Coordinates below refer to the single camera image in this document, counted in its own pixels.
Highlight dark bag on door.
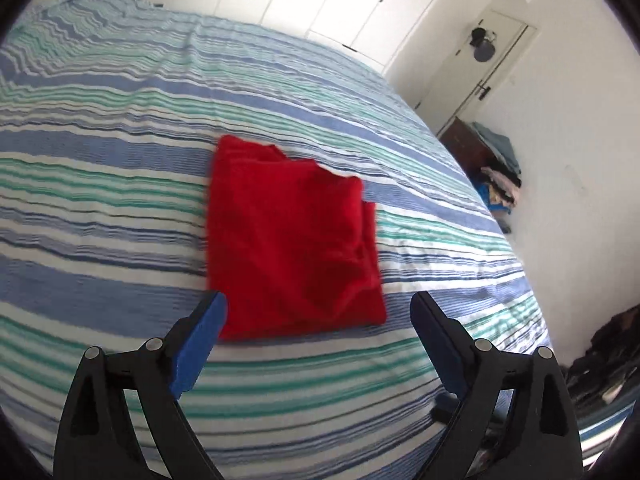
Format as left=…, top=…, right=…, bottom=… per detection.
left=470, top=26, right=498, bottom=63

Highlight brown wooden cabinet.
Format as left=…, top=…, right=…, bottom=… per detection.
left=440, top=116, right=496, bottom=181

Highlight white wardrobe doors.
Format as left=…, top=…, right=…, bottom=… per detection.
left=135, top=0, right=463, bottom=68

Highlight red shirt with white print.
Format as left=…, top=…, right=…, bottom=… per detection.
left=206, top=134, right=388, bottom=342

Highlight dark clothes heap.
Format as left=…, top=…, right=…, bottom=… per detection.
left=560, top=302, right=640, bottom=411

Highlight white door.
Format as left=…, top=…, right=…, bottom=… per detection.
left=431, top=7, right=538, bottom=136

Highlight striped bed sheet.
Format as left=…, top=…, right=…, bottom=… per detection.
left=0, top=0, right=553, bottom=480

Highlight pile of folded clothes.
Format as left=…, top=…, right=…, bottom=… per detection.
left=470, top=121, right=523, bottom=233

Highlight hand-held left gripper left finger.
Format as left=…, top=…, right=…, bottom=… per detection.
left=52, top=290, right=229, bottom=480

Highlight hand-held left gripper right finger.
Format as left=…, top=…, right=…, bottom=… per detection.
left=409, top=291, right=583, bottom=480

